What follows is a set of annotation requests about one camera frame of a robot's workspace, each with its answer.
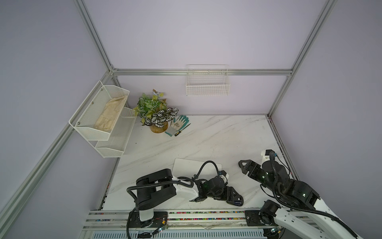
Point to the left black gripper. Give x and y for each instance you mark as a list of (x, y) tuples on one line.
[(226, 190)]

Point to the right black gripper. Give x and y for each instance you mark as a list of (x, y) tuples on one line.
[(254, 166)]

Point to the black wireless mouse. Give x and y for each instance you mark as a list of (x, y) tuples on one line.
[(236, 200)]

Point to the white laptop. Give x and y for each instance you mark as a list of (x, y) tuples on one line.
[(189, 168)]

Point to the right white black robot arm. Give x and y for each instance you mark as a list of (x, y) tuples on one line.
[(293, 205)]

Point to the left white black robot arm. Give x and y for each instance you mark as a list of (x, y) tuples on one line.
[(156, 188)]

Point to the small black yellow screwdriver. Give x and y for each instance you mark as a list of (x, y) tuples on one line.
[(178, 132)]

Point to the teal white work glove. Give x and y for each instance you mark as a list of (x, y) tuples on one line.
[(177, 124)]

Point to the potted green striped plant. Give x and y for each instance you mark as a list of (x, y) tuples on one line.
[(154, 111)]

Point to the lower white mesh shelf bin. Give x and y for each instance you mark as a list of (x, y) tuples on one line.
[(116, 145)]

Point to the white mesh shelf bin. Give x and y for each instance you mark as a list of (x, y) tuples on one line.
[(116, 145), (84, 119)]

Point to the beige cloth in bin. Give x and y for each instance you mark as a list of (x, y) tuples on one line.
[(110, 113)]

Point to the upper white mesh shelf bin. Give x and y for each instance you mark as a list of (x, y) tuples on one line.
[(84, 119)]

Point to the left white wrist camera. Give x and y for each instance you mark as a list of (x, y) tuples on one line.
[(223, 176)]

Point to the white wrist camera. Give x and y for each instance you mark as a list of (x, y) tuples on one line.
[(223, 176), (265, 154)]

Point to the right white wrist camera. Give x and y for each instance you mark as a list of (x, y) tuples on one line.
[(265, 154)]

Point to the white wire wall basket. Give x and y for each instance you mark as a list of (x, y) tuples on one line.
[(207, 80)]

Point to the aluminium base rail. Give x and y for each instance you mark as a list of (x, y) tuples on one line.
[(184, 224)]

